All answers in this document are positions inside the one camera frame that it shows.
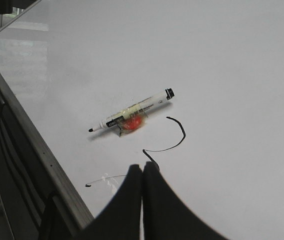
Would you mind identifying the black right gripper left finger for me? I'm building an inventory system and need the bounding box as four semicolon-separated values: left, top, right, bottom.
74;164;142;240

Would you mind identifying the white whiteboard with grey frame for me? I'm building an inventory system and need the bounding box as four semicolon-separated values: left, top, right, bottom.
0;0;284;237

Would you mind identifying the white black whiteboard marker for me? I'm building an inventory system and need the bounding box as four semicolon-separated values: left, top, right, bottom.
88;88;175;132

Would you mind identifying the red taped grip block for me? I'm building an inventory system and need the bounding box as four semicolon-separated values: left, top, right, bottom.
117;113;148;137

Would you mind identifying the grey table frame underneath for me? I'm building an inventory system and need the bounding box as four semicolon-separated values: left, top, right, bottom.
0;57;82;240

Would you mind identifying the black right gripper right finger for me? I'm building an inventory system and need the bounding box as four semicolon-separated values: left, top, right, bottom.
143;161;225;240

